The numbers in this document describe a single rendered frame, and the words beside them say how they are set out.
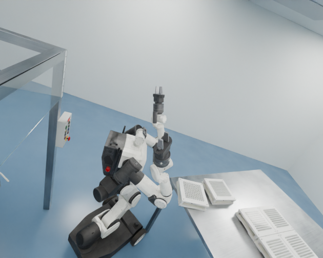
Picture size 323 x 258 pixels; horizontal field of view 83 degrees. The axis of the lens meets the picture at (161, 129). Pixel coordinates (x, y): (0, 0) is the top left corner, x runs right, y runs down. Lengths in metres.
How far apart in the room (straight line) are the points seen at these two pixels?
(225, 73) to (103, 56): 2.55
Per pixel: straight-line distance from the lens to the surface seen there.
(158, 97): 1.45
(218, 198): 1.79
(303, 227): 2.50
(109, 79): 4.24
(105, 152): 1.26
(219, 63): 4.08
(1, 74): 0.91
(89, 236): 1.93
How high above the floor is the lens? 2.05
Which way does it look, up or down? 28 degrees down
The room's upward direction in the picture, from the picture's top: 23 degrees clockwise
